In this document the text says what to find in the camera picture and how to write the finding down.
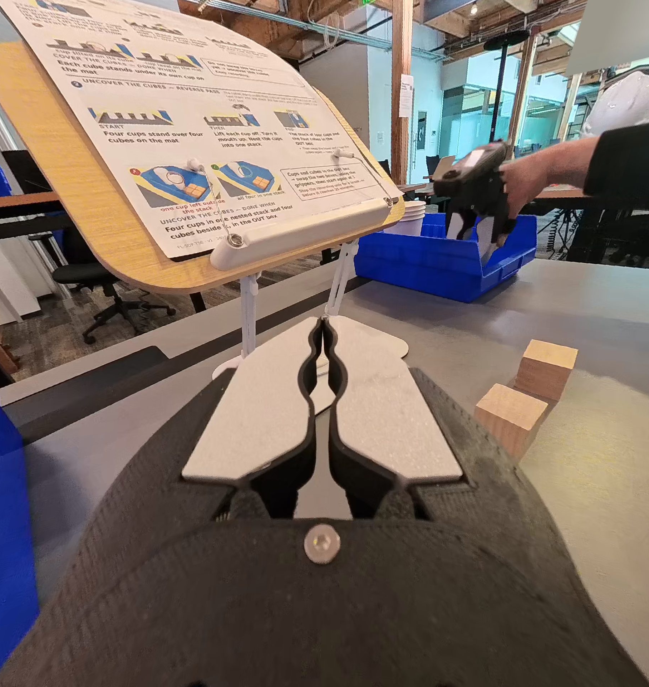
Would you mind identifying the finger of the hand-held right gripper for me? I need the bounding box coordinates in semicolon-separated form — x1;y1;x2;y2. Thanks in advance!
446;206;479;240
477;215;502;267

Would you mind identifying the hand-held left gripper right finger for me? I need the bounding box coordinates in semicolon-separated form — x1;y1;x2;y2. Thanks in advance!
321;318;464;520

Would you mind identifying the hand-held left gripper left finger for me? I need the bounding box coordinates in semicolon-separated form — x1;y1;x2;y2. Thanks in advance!
181;317;324;520

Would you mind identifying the wooden cube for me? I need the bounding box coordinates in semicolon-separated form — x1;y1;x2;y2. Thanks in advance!
473;383;549;461
513;339;579;404

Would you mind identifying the person's right forearm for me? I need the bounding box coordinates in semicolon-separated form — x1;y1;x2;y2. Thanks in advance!
566;118;649;198

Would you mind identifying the grey desk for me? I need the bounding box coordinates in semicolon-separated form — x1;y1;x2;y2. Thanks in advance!
0;258;649;687

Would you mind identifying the wooden top office desk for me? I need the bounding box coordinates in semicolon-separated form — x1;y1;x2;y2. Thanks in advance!
0;192;62;242

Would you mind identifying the person's right hand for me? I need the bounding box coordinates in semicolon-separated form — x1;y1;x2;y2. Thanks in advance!
498;138;573;216

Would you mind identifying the wooden pillar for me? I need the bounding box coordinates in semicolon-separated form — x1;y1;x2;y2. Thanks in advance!
390;0;414;184

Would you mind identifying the black pole stand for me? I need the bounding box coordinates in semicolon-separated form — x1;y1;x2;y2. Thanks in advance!
482;29;531;156

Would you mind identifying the black office chair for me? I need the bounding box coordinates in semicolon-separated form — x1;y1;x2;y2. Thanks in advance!
52;215;177;345

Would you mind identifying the printed instruction sheet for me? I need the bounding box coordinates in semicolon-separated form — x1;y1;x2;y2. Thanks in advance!
0;0;403;261

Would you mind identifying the black computer monitor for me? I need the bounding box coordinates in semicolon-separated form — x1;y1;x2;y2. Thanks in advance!
3;150;51;195

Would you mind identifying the coiled black cable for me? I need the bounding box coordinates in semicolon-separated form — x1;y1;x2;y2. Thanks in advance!
550;209;580;253

